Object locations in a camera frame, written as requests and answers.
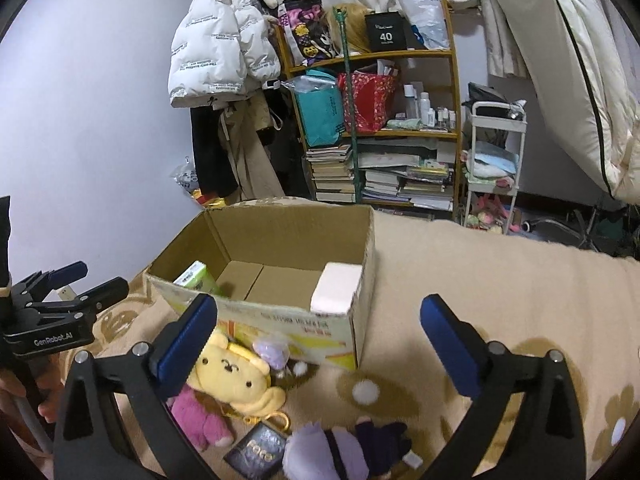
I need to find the beige patterned carpet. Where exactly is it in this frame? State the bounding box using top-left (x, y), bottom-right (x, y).
top-left (49, 196), bottom-right (640, 480)

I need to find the white folded mattress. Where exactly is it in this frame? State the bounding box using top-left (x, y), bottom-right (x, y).
top-left (497, 0), bottom-right (639, 205)

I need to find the pink swirl roll pillow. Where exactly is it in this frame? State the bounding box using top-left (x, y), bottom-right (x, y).
top-left (310, 262), bottom-right (362, 315)

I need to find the beige coat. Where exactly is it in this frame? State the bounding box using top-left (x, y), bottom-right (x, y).
top-left (220, 90), bottom-right (284, 200)

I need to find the black box marked 40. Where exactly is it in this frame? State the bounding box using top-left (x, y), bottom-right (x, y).
top-left (364, 12), bottom-right (407, 52)

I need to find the lavender haired doll plush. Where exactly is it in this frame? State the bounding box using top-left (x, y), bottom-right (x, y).
top-left (282, 417), bottom-right (423, 480)

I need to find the stack of books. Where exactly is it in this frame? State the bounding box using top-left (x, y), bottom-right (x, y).
top-left (305, 143), bottom-right (356, 204)

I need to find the small purple plush charm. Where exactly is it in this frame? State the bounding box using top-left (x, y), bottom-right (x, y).
top-left (252, 336), bottom-right (291, 370)

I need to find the white puffer jacket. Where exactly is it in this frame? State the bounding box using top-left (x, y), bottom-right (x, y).
top-left (168, 0), bottom-right (281, 110)

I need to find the teal bag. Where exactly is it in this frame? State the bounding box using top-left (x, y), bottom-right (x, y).
top-left (294, 70), bottom-right (345, 148)

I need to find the red patterned bag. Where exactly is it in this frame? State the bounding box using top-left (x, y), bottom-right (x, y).
top-left (352, 68), bottom-right (398, 133)

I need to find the pink bear plush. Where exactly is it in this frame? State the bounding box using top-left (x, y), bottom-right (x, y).
top-left (170, 385), bottom-right (234, 452)

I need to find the black Face tissue pack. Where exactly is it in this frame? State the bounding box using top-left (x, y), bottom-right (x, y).
top-left (224, 422), bottom-right (288, 480)

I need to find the person's left hand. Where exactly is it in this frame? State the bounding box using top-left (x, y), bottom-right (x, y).
top-left (1, 354), bottom-right (64, 424)

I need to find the yellow dog plush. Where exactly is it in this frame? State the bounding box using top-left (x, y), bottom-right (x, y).
top-left (186, 330), bottom-right (286, 417)

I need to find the white rolling cart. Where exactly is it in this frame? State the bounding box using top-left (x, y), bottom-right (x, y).
top-left (462, 100), bottom-right (527, 235)

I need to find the green pole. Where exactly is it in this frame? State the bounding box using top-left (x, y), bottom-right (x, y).
top-left (334, 6), bottom-right (362, 204)

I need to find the green tissue pack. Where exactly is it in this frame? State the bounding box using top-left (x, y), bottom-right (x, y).
top-left (174, 260), bottom-right (222, 296)

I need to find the cardboard box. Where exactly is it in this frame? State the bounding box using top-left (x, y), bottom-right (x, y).
top-left (145, 198), bottom-right (375, 370)

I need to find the yellow wooden bookshelf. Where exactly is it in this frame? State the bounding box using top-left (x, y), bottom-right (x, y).
top-left (277, 0), bottom-right (461, 214)

